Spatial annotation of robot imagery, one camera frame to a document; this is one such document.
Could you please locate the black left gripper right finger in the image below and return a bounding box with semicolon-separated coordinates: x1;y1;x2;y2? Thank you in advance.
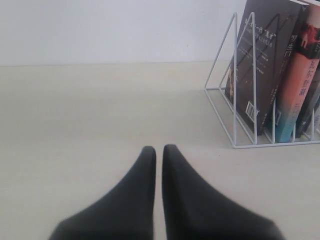
161;144;284;240

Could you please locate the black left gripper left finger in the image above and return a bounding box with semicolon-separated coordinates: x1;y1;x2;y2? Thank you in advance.
49;146;157;240

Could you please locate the black spine book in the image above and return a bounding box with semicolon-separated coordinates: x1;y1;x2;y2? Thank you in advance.
296;71;320;138

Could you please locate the dark brown book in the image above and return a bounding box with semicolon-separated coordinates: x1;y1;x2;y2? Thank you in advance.
224;0;310;136

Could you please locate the pink teal spine book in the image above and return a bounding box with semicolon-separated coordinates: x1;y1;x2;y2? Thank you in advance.
274;0;320;143

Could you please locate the white wire book rack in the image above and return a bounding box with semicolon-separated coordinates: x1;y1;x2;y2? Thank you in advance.
215;14;320;149

